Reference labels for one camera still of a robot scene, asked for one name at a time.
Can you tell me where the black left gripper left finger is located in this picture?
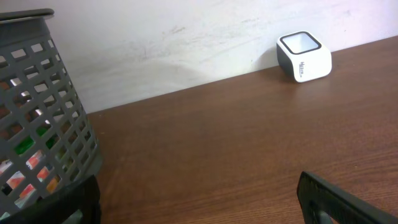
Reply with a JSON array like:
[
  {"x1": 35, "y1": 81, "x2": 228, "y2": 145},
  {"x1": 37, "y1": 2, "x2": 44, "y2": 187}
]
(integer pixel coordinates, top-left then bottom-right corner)
[{"x1": 1, "y1": 175, "x2": 101, "y2": 224}]

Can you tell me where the white barcode scanner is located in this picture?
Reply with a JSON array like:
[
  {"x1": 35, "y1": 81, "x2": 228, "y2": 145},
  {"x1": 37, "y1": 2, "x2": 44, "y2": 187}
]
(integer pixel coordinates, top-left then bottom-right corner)
[{"x1": 276, "y1": 30, "x2": 332, "y2": 83}]

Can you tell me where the grey plastic mesh basket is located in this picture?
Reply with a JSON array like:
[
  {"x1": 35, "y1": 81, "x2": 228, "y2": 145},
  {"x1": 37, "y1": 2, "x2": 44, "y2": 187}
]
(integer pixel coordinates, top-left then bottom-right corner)
[{"x1": 1, "y1": 9, "x2": 103, "y2": 221}]

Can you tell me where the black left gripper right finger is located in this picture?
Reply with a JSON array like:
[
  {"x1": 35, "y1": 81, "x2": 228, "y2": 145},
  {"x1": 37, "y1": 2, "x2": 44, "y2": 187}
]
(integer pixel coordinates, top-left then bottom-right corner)
[{"x1": 297, "y1": 171, "x2": 397, "y2": 224}]

